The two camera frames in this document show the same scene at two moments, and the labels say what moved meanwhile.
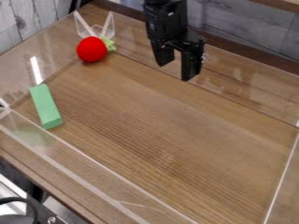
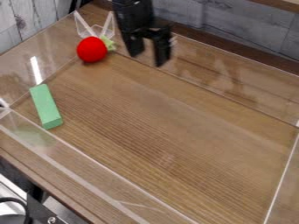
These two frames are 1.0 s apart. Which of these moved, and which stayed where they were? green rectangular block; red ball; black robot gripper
Moved: black robot gripper
Stayed: green rectangular block; red ball
